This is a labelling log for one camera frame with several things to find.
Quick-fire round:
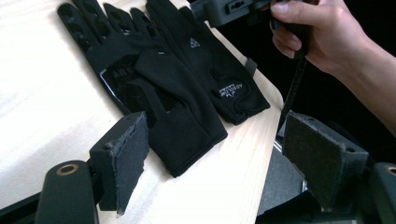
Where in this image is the black glove with white logo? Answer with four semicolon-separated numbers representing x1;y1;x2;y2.
145;0;271;126

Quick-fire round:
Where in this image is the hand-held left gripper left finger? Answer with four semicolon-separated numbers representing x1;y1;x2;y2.
89;111;150;217

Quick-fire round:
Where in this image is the black strap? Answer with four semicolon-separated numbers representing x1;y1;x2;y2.
277;55;309;133

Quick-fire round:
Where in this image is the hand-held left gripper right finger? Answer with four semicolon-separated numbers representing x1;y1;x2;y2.
281;111;370;213

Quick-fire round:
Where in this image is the black glove with grip patches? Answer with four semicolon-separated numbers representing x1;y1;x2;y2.
56;0;229;179

